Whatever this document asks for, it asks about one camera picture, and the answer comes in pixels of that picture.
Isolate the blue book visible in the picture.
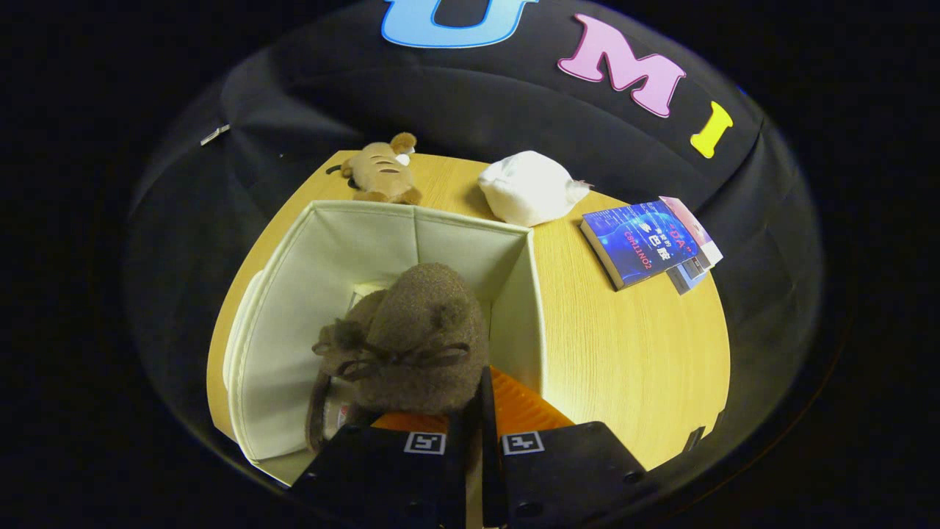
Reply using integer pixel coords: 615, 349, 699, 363
580, 200, 707, 291

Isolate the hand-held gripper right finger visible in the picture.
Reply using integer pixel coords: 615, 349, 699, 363
479, 366, 647, 529

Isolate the grey fabric storage box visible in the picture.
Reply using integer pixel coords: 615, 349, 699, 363
224, 200, 548, 487

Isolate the brown striped plush toy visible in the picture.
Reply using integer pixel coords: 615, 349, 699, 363
327, 132, 424, 205

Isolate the brown fluffy shoe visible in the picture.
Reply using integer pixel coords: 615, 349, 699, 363
305, 371, 357, 454
312, 262, 491, 416

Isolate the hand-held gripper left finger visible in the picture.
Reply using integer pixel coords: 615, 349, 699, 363
290, 410, 472, 529

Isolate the white plush toy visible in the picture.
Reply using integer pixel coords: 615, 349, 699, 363
477, 151, 592, 227

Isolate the pink book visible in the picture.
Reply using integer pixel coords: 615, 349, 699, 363
659, 195, 724, 267

